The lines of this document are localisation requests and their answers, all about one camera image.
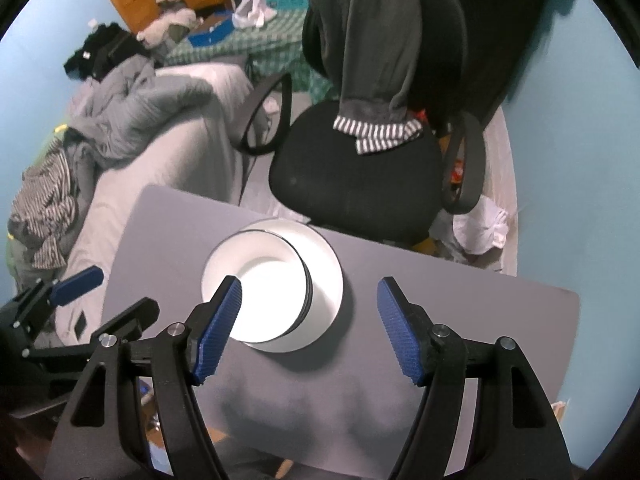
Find stack of white bowls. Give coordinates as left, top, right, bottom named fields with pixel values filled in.
left=201, top=229, right=314, bottom=344

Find white plate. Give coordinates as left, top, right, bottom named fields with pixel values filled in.
left=231, top=219, right=344, bottom=353

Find striped garment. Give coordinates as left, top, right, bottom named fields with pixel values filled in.
left=8, top=138, right=77, bottom=270

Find grey bed mattress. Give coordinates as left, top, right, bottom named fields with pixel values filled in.
left=52, top=62, right=262, bottom=346

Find grey duvet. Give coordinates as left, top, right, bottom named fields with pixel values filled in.
left=63, top=54, right=214, bottom=170

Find white tied trash bag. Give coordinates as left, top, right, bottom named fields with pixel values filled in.
left=452, top=195, right=509, bottom=256

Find black office chair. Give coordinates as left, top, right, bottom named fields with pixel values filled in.
left=231, top=0, right=486, bottom=246

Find blue box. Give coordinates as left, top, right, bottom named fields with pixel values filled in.
left=186, top=10, right=234, bottom=48

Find green checkered tablecloth table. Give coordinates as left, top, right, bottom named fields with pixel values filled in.
left=164, top=9, right=337, bottom=104

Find white plastic bag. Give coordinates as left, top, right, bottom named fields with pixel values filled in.
left=231, top=0, right=278, bottom=29

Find dark grey hoodie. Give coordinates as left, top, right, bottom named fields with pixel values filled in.
left=309, top=0, right=423, bottom=155

